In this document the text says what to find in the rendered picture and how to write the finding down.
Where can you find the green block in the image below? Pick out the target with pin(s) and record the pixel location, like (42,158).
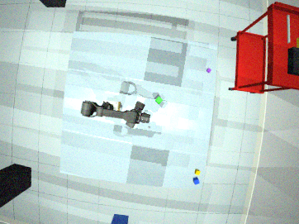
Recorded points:
(158,100)

